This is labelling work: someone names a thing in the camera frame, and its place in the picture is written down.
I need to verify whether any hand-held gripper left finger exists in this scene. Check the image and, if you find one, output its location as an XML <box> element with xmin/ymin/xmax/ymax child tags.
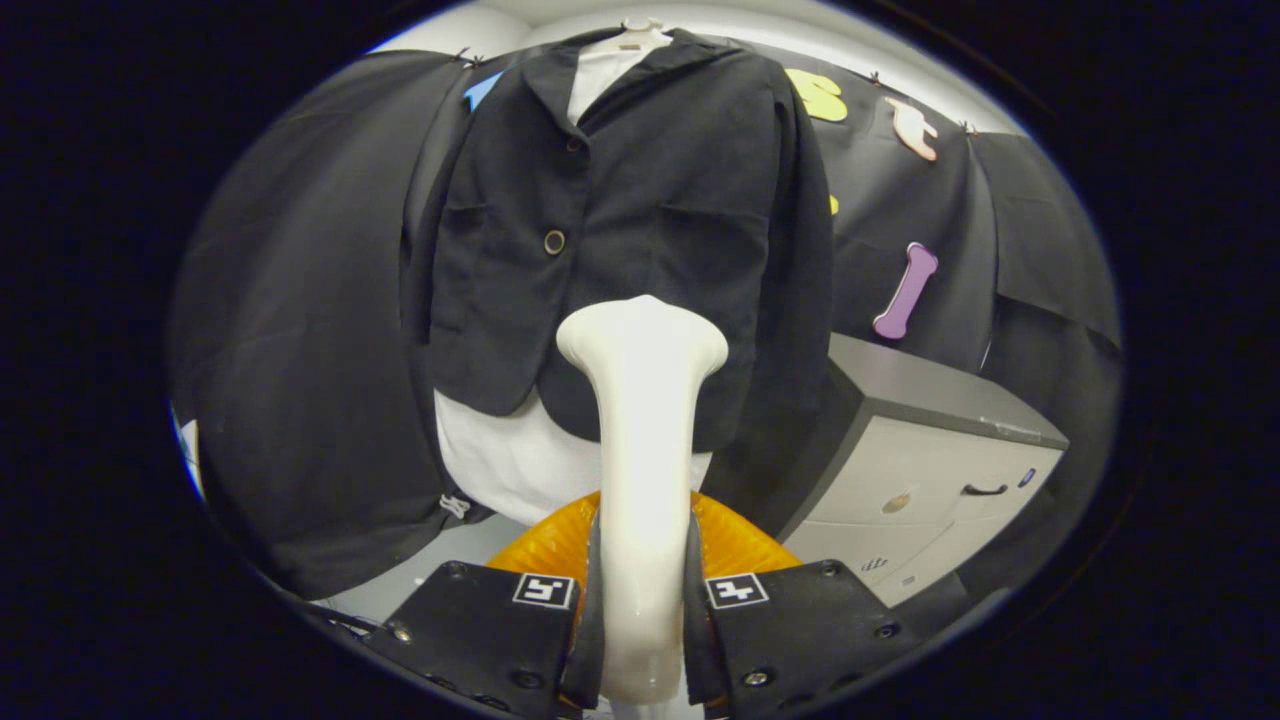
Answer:
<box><xmin>365</xmin><ymin>490</ymin><xmax>608</xmax><ymax>720</ymax></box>

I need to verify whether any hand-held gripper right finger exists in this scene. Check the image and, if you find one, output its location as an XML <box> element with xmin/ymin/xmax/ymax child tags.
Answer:
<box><xmin>683</xmin><ymin>490</ymin><xmax>921</xmax><ymax>720</ymax></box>

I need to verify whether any white shirt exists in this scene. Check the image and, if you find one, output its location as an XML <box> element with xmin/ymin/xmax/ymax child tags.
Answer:
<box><xmin>435</xmin><ymin>28</ymin><xmax>713</xmax><ymax>528</ymax></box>

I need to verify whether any white garment steamer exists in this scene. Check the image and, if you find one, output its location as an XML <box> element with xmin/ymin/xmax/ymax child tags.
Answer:
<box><xmin>555</xmin><ymin>295</ymin><xmax>729</xmax><ymax>706</ymax></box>

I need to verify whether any black suit jacket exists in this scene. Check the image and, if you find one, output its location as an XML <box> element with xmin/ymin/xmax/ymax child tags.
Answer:
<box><xmin>400</xmin><ymin>28</ymin><xmax>836</xmax><ymax>456</ymax></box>

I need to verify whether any grey cabinet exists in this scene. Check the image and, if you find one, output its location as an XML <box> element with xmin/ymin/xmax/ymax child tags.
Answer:
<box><xmin>775</xmin><ymin>333</ymin><xmax>1069</xmax><ymax>608</ymax></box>

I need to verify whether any black backdrop cloth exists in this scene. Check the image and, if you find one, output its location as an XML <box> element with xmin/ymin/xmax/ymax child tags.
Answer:
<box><xmin>168</xmin><ymin>40</ymin><xmax>1121</xmax><ymax>611</ymax></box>

